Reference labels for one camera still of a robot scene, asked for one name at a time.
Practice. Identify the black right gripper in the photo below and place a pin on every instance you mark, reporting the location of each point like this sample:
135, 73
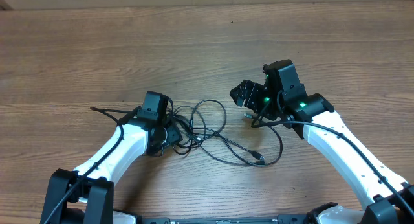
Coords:
248, 94

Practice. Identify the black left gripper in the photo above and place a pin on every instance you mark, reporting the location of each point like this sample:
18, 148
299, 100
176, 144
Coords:
174, 135

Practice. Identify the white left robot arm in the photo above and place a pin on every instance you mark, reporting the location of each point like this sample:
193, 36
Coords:
86, 193

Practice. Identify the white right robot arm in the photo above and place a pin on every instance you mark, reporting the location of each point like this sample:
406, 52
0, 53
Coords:
385, 196

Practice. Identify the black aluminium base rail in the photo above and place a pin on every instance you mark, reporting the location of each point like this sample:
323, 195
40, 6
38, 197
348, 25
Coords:
278, 219

